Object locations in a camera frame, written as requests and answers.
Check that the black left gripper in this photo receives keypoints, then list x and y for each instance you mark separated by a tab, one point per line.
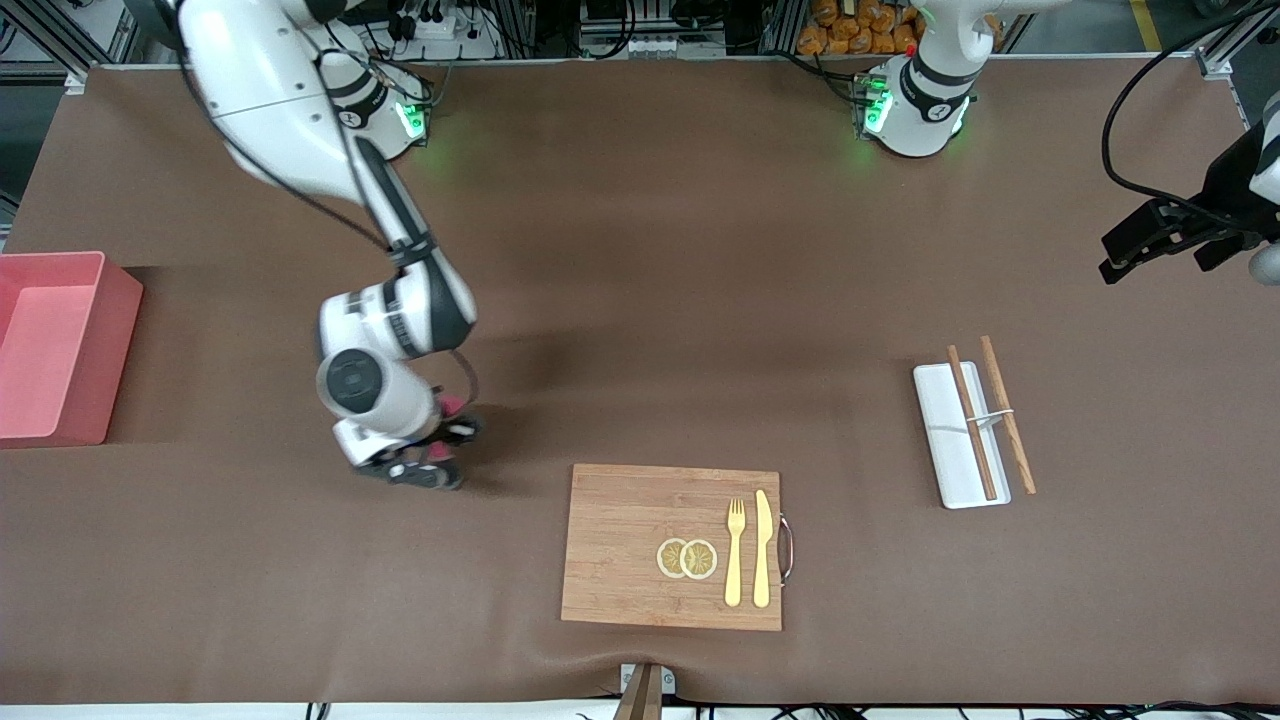
1228	184

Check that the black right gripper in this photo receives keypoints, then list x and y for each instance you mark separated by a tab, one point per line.
444	433

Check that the pink and grey cloth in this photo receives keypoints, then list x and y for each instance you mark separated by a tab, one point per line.
452	405

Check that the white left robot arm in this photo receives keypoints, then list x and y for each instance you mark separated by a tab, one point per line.
920	100

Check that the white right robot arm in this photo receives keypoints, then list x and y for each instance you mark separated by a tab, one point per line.
380	385

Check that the lemon slice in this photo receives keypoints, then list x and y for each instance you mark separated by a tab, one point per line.
668	558
700	560

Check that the wooden rod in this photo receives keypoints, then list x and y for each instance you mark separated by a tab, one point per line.
1020	455
985	470

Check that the white rectangular tray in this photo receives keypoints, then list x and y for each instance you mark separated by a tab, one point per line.
945	440

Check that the yellow plastic fork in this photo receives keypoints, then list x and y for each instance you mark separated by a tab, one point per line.
734	580

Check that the yellow plastic knife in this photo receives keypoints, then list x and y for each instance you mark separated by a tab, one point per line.
762	560

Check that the orange snack packets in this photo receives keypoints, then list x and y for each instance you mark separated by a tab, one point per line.
860	30

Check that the pink plastic bin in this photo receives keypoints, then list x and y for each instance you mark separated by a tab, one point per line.
60	350

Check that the white power strip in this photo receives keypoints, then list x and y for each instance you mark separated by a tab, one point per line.
455	30

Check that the aluminium frame post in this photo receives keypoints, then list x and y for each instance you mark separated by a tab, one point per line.
1215	65
75	78

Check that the metal table edge bracket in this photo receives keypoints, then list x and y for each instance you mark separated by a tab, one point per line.
640	695

